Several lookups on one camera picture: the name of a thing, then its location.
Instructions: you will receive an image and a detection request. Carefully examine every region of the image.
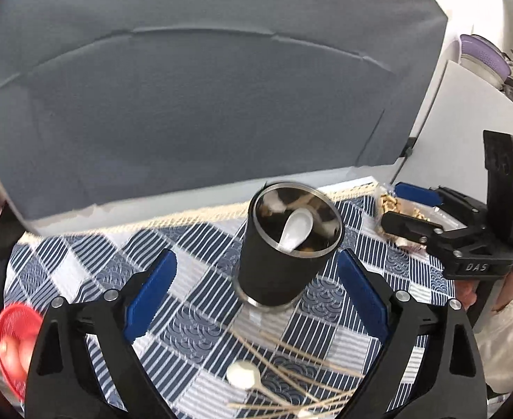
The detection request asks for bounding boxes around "pile of wooden chopsticks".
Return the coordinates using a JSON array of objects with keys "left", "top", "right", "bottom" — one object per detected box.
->
[{"left": 227, "top": 332, "right": 366, "bottom": 419}]

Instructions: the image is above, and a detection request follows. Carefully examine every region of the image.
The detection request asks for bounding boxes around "red plastic basket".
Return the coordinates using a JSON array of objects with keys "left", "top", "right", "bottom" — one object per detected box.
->
[{"left": 0, "top": 302, "right": 43, "bottom": 402}]

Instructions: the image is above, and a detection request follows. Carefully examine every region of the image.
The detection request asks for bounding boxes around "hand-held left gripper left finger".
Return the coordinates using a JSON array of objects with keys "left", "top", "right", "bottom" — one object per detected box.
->
[{"left": 24, "top": 248, "right": 179, "bottom": 419}]

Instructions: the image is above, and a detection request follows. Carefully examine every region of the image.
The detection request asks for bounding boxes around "purple lidded container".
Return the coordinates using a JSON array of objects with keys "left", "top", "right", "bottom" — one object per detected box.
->
[{"left": 458, "top": 34, "right": 511, "bottom": 81}]

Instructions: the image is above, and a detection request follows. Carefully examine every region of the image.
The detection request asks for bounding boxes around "white cabinet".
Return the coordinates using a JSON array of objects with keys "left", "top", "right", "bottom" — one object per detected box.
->
[{"left": 396, "top": 59, "right": 513, "bottom": 175}]

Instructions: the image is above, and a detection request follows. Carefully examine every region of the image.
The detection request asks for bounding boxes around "grey fabric chair back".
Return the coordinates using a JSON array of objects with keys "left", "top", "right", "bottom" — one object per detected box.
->
[{"left": 0, "top": 0, "right": 449, "bottom": 232}]

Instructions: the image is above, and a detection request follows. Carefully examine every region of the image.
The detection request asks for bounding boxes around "person's right hand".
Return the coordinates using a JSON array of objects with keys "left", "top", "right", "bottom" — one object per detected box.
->
[{"left": 455, "top": 280, "right": 480, "bottom": 313}]

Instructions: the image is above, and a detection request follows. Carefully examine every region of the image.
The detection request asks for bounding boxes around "clear snack packet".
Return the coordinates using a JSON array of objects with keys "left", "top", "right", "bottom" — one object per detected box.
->
[{"left": 372, "top": 183, "right": 441, "bottom": 249}]

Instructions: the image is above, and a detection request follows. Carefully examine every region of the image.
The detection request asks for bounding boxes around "black utensil holder cup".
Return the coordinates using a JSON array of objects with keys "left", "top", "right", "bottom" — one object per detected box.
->
[{"left": 238, "top": 181, "right": 345, "bottom": 313}]

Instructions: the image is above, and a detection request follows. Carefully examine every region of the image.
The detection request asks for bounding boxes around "white ceramic spoon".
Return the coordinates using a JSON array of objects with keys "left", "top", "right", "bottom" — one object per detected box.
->
[
  {"left": 280, "top": 208, "right": 315, "bottom": 252},
  {"left": 227, "top": 360, "right": 314, "bottom": 417}
]

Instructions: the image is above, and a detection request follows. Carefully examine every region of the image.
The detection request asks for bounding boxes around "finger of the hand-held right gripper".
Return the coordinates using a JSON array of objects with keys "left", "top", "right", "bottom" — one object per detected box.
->
[
  {"left": 381, "top": 211, "right": 489, "bottom": 258},
  {"left": 394, "top": 182, "right": 486, "bottom": 228}
]

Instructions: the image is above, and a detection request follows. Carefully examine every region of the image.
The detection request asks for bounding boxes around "blue white patterned tablecloth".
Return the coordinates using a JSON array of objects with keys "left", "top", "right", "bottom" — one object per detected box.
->
[{"left": 4, "top": 179, "right": 458, "bottom": 419}]

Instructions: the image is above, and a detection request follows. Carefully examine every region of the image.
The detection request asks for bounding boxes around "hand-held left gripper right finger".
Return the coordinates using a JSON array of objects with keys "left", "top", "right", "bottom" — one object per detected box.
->
[{"left": 337, "top": 248, "right": 489, "bottom": 419}]

